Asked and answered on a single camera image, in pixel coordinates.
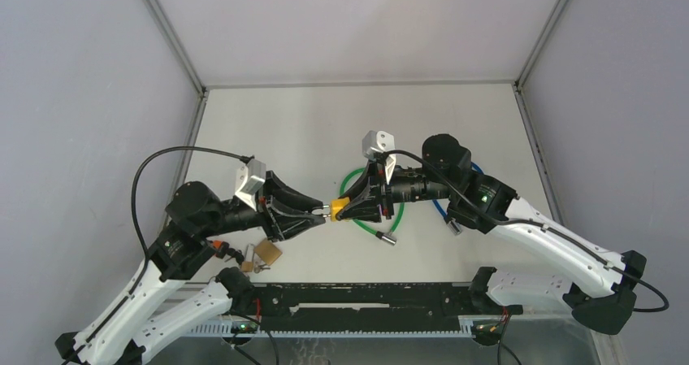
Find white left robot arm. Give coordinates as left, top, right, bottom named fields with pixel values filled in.
left=55, top=172, right=326, bottom=364

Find large brass padlock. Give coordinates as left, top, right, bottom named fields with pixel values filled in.
left=253, top=239, right=283, bottom=267

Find green cable lock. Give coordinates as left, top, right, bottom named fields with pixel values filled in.
left=339, top=167, right=405, bottom=246

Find small brass padlock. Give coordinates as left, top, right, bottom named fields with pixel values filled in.
left=240, top=243, right=255, bottom=274

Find orange black padlock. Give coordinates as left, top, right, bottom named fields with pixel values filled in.
left=211, top=240, right=245, bottom=264

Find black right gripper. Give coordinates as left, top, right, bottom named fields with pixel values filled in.
left=337, top=157, right=454, bottom=224

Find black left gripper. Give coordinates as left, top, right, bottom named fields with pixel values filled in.
left=201, top=169, right=327, bottom=241

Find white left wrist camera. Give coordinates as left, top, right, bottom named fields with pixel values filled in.
left=234, top=159, right=267, bottom=211

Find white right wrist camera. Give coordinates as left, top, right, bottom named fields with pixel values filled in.
left=362, top=130, right=397, bottom=185

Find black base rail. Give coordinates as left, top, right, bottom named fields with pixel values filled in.
left=245, top=282, right=522, bottom=334

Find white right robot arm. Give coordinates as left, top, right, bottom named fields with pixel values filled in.
left=331, top=131, right=646, bottom=335

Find yellow tag padlock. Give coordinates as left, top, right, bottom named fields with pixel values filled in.
left=322, top=198, right=350, bottom=222

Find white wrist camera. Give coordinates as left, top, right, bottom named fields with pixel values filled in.
left=234, top=159, right=267, bottom=211
left=362, top=130, right=397, bottom=185

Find blue cable lock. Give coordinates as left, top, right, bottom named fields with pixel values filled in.
left=432, top=162, right=483, bottom=236

